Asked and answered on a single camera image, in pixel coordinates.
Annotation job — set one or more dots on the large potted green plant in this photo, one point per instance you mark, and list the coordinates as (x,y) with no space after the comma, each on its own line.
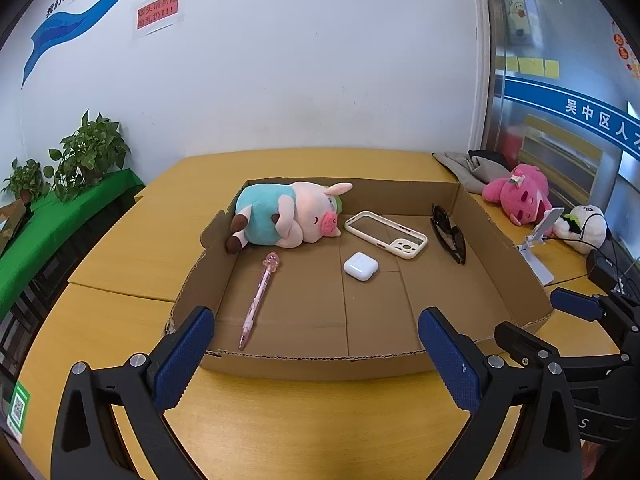
(92,150)

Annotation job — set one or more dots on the green code sticker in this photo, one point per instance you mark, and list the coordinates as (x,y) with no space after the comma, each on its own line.
(19,410)

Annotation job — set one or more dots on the pink translucent pen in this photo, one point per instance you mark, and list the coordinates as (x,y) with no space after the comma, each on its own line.
(257,300)

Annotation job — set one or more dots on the white earbuds case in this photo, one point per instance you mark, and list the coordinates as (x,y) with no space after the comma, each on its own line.
(359,265)

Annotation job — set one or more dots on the black power adapter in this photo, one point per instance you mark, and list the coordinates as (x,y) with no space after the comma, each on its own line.
(600,267)

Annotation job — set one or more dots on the brown cardboard piece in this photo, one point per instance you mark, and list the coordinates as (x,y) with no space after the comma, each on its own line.
(11,225)

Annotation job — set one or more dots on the panda plush toy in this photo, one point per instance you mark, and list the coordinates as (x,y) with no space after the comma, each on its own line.
(590,225)

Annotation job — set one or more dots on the small potted green plant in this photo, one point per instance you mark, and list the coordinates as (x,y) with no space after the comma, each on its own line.
(27,180)

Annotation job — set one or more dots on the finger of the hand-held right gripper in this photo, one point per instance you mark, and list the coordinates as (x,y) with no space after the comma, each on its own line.
(575,302)
(522,340)

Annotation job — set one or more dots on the blue wave wall decal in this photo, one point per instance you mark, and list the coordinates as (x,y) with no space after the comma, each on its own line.
(65,22)

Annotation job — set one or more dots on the cartoon window poster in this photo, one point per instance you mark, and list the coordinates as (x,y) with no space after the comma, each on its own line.
(520,12)

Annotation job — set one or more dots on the black sunglasses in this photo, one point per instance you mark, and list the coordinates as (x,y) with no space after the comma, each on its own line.
(452,240)

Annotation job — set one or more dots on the red paper window sticker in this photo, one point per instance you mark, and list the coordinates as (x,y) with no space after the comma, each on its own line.
(627,50)

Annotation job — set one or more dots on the white clear phone case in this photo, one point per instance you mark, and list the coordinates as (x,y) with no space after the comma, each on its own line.
(410,247)

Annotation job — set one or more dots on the white phone stand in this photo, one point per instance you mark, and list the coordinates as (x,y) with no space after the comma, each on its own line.
(540,265)

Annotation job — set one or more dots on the red paper wall notice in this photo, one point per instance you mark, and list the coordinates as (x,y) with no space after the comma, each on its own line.
(157,12)

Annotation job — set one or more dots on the pig plush toy teal shirt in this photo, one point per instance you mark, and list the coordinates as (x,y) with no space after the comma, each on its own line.
(270,210)

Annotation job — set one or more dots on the green tablecloth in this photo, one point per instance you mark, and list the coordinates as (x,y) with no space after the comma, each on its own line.
(55,225)

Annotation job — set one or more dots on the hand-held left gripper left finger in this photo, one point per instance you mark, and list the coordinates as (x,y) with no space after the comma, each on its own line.
(182,355)

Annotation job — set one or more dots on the grey cloth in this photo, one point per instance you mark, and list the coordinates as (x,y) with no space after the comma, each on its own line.
(470,172)

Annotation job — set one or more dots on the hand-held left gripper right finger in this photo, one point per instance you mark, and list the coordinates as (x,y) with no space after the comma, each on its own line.
(450,360)

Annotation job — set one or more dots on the yellow sticky note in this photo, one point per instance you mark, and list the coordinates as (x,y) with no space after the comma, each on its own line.
(531,66)
(551,69)
(512,64)

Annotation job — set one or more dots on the shallow cardboard box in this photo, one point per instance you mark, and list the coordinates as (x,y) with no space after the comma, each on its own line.
(375,310)

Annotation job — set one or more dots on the pink plush toy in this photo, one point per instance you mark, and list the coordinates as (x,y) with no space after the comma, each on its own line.
(520,195)

